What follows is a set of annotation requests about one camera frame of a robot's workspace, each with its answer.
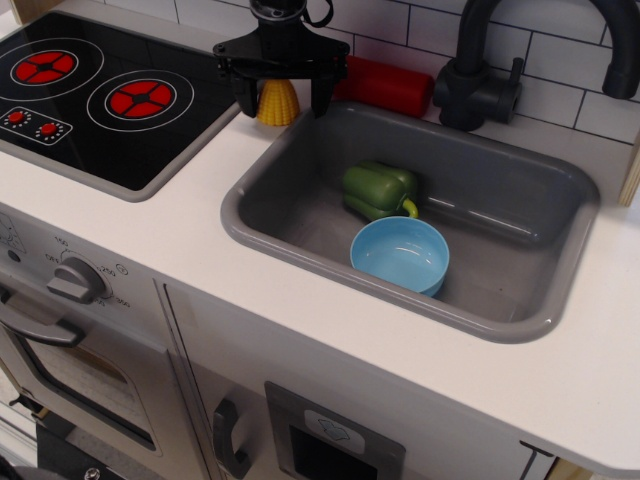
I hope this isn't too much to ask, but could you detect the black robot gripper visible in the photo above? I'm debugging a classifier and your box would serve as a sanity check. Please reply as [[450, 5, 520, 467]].
[[213, 20, 349, 118]]

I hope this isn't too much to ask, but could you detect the yellow toy corn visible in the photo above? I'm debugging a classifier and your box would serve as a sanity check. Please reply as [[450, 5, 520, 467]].
[[257, 79, 300, 127]]

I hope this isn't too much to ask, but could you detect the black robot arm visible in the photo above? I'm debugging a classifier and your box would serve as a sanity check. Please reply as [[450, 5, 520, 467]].
[[213, 0, 350, 118]]

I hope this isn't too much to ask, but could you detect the light blue bowl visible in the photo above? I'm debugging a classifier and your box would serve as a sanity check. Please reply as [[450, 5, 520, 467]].
[[350, 216, 450, 297]]

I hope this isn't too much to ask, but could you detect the grey sink basin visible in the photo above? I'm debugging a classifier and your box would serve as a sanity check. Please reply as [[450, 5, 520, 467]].
[[221, 101, 600, 343]]

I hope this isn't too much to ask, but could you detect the red ketchup bottle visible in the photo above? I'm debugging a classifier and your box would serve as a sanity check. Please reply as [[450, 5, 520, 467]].
[[333, 56, 434, 118]]

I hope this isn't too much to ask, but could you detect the green toy bell pepper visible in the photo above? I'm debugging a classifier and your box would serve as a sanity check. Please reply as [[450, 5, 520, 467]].
[[342, 161, 419, 221]]

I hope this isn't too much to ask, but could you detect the black faucet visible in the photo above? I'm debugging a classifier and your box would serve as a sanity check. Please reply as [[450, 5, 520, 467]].
[[433, 0, 639, 132]]

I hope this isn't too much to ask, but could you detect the black toy stovetop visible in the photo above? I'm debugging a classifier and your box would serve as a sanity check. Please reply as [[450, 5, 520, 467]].
[[1, 12, 239, 202]]

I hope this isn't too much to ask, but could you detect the grey oven knob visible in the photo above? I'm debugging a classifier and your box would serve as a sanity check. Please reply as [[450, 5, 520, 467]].
[[47, 257, 107, 304]]

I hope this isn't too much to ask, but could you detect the toy oven door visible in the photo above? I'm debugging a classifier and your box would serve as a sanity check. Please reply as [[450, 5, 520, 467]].
[[0, 277, 201, 480]]

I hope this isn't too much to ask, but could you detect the grey dispenser panel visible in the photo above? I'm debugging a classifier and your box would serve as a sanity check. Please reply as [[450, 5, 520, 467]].
[[264, 381, 406, 480]]

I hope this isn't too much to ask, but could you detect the grey oven door handle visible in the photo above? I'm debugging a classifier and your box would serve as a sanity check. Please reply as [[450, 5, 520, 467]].
[[1, 286, 85, 348]]

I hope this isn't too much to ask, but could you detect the grey cabinet door handle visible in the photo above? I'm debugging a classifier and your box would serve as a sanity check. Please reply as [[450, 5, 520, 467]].
[[212, 399, 252, 479]]

